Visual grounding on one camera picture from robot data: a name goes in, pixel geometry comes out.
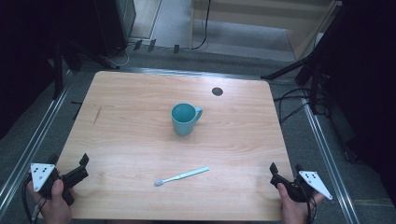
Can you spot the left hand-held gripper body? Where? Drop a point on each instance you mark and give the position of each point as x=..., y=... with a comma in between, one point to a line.
x=42, y=175

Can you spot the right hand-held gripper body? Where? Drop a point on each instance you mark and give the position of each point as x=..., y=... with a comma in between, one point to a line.
x=314, y=183

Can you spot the light blue toothbrush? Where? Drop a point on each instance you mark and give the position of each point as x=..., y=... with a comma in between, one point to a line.
x=182, y=176

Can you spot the teal cup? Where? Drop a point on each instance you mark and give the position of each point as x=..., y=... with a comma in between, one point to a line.
x=183, y=119

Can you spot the person's right hand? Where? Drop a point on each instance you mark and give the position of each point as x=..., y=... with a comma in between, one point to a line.
x=294, y=211

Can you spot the person's left hand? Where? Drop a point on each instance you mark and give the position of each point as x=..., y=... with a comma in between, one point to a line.
x=56, y=208

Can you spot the black metal stand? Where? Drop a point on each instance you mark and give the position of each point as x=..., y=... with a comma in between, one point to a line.
x=58, y=71

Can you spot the dark round table grommet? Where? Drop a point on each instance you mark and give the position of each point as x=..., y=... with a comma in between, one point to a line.
x=217, y=91

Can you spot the black tripod stand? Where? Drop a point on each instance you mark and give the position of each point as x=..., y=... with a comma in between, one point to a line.
x=311, y=68

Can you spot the dark cabinet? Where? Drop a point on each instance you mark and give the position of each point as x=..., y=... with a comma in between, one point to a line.
x=115, y=25

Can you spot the light wooden platform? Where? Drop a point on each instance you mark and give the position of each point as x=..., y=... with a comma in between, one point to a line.
x=249, y=21

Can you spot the metal floor rail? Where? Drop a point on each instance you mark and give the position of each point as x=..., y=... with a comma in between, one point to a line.
x=31, y=149
x=327, y=155

